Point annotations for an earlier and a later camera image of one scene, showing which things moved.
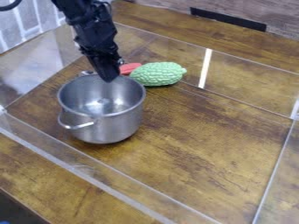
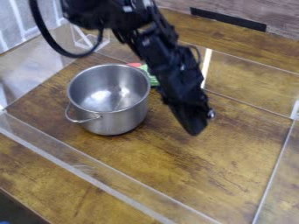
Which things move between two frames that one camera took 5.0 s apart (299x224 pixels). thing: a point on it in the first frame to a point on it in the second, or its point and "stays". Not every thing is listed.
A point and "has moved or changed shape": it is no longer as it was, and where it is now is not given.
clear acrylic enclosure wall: [212, 160] stays
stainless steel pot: [102, 112] has moved or changed shape
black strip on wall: [229, 19] stays
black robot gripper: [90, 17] to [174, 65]
